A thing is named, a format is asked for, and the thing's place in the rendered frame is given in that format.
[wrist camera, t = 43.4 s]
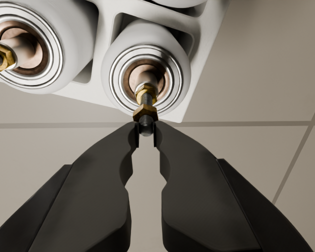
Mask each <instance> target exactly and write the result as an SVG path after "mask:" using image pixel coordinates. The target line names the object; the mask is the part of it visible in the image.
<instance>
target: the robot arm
mask: <svg viewBox="0 0 315 252"><path fill-rule="evenodd" d="M139 139H140V133H139V122H136V121H131V122H128V123H126V124H125V125H123V126H121V127H120V128H118V129H117V130H115V131H113V132H112V133H110V134H109V135H107V136H105V137H104V138H102V139H101V140H99V141H98V142H96V143H95V144H93V145H92V146H91V147H90V148H88V149H87V150H86V151H85V152H84V153H82V154H81V155H80V156H79V157H78V158H77V159H76V160H75V161H74V162H73V163H72V164H64V165H63V166H62V167H61V168H60V169H59V170H58V171H57V172H56V173H55V174H54V175H53V176H52V177H51V178H50V179H49V180H48V181H47V182H46V183H45V184H44V185H43V186H42V187H40V188H39V189H38V190H37V191H36V192H35V193H34V194H33V195H32V196H31V197H30V198H29V199H28V200H27V201H26V202H25V203H24V204H23V205H22V206H21V207H20V208H19V209H18V210H17V211H16V212H15V213H14V214H12V215H11V216H10V217H9V218H8V219H7V220H6V221H5V222H4V224H3V225H2V226H1V227H0V252H127V251H128V250H129V248H130V244H131V229H132V217H131V209H130V201H129V193H128V191H127V189H126V188H125V186H126V183H127V181H128V180H129V178H130V177H131V176H132V175H133V163H132V154H133V153H134V151H135V150H136V148H139ZM153 144H154V147H156V148H157V150H158V151H159V171H160V174H161V175H162V176H163V177H164V179H165V180H166V182H167V183H166V185H165V186H164V188H163V189H162V192H161V226H162V241H163V245H164V247H165V249H166V250H167V251H168V252H314V251H313V250H312V249H311V247H310V246H309V244H308V243H307V242H306V240H305V239H304V238H303V237H302V235H301V234H300V233H299V232H298V230H297V229H296V228H295V227H294V226H293V224H292V223H291V222H290V221H289V220H288V219H287V218H286V217H285V216H284V215H283V214H282V212H281V211H280V210H279V209H278V208H277V207H276V206H274V205H273V204H272V203H271V202H270V201H269V200H268V199H267V198H266V197H265V196H264V195H263V194H262V193H260V192H259V191H258V190H257V189H256V188H255V187H254V186H253V185H252V184H251V183H250V182H249V181H248V180H246V179H245V178H244V177H243V176H242V175H241V174H240V173H239V172H238V171H237V170H236V169H235V168H234V167H232V166H231V165H230V164H229V163H228V162H227V161H226V160H225V159H224V158H219V159H217V158H216V157H215V156H214V155H213V154H212V153H211V152H210V151H209V150H208V149H207V148H205V147H204V146H203V145H202V144H200V143H199V142H197V141H196V140H194V139H193V138H191V137H189V136H188V135H186V134H184V133H182V132H181V131H179V130H177V129H175V128H174V127H172V126H170V125H168V124H167V123H165V122H163V121H160V120H157V121H153Z"/></svg>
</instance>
